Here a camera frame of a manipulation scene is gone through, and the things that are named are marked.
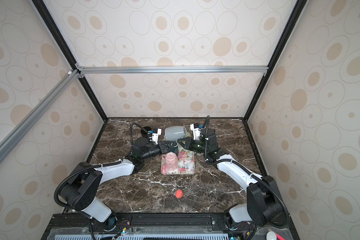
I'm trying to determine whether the grey ceramic mug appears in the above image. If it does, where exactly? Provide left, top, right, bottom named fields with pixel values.
left=165, top=126, right=187, bottom=142

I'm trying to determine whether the black ceramic mug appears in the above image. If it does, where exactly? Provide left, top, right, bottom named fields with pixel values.
left=141, top=126, right=152, bottom=136

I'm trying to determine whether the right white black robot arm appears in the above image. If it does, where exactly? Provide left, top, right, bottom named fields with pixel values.
left=177, top=134, right=290, bottom=229

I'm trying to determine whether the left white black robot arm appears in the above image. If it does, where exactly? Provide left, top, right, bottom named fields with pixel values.
left=54, top=137, right=179, bottom=225

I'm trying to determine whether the dark green ceramic mug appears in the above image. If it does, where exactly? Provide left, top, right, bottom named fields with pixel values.
left=170, top=141, right=179, bottom=156

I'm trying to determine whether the pink ceramic mug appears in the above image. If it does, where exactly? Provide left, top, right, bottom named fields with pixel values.
left=162, top=152, right=178, bottom=171

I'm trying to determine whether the floral rectangular tray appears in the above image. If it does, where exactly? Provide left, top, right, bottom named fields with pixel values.
left=161, top=146, right=196, bottom=175

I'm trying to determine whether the small red toy fruit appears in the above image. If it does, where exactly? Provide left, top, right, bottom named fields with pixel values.
left=175, top=189, right=183, bottom=199

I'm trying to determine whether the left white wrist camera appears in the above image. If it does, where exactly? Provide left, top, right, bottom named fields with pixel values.
left=150, top=129, right=162, bottom=145

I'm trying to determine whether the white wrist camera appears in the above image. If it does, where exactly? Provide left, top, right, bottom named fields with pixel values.
left=150, top=129, right=162, bottom=145
left=190, top=123, right=203, bottom=141

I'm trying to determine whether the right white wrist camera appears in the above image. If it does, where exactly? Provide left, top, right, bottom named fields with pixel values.
left=190, top=123, right=203, bottom=141

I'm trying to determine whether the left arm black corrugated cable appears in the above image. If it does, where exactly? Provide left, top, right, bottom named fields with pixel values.
left=53, top=122, right=151, bottom=211

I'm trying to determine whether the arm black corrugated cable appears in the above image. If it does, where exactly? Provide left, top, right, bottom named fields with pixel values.
left=201, top=115, right=290, bottom=229
left=53, top=122, right=151, bottom=211

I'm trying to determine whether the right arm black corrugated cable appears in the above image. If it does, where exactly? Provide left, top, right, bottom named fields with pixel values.
left=201, top=115, right=290, bottom=229

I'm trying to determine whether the horizontal aluminium frame bar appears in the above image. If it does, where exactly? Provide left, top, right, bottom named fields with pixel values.
left=79, top=66, right=268, bottom=74

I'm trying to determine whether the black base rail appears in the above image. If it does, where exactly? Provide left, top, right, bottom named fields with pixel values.
left=42, top=213, right=299, bottom=240

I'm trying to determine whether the diagonal aluminium frame bar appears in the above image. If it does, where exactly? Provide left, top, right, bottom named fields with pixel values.
left=0, top=70, right=79, bottom=164

